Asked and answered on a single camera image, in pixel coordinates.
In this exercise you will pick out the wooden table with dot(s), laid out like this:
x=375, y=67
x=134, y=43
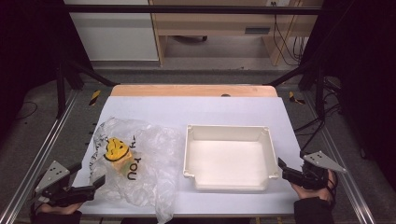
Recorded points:
x=186, y=90

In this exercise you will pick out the person's left hand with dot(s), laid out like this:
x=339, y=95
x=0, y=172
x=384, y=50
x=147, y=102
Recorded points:
x=60, y=209

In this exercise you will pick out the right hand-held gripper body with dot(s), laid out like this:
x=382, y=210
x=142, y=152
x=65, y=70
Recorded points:
x=323, y=161

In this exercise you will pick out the black curtain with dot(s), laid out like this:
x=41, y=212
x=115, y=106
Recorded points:
x=367, y=77
x=28, y=46

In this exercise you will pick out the white cabinet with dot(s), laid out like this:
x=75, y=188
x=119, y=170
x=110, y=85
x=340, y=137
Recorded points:
x=115, y=34

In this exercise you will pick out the yellow carton box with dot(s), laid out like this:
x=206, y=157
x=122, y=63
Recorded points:
x=122, y=165

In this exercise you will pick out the black metal frame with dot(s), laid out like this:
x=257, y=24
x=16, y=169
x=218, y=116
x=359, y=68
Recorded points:
x=186, y=10

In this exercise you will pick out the white plastic bin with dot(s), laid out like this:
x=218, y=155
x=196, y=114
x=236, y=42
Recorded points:
x=229, y=161

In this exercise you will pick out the light wooden desk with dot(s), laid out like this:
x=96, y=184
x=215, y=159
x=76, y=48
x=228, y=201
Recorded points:
x=214, y=20

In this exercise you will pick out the aluminium rail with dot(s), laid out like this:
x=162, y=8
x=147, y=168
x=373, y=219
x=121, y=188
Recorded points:
x=342, y=161
x=40, y=155

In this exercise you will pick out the white table mat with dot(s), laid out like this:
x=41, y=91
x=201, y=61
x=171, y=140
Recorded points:
x=193, y=112

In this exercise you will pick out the person's right hand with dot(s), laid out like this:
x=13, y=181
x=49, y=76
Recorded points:
x=314, y=195

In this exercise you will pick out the clear printed plastic bag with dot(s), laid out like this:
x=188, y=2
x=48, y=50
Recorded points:
x=155, y=161

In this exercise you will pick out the yellow black tape strip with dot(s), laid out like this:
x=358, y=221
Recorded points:
x=294, y=98
x=95, y=97

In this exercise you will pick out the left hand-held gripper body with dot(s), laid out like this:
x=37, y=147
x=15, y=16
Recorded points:
x=51, y=175

